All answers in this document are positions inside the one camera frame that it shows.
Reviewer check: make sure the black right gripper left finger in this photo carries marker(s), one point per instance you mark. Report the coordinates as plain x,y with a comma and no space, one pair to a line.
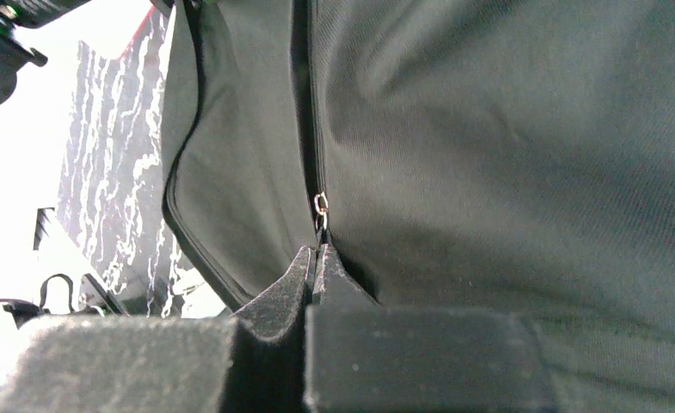
251,361

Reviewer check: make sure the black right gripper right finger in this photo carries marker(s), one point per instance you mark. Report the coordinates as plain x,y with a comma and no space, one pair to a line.
361,356

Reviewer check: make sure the black student backpack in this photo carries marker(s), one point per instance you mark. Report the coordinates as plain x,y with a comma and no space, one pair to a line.
512,155

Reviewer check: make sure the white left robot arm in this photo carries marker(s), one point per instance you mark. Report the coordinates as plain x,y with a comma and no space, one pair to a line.
32,14

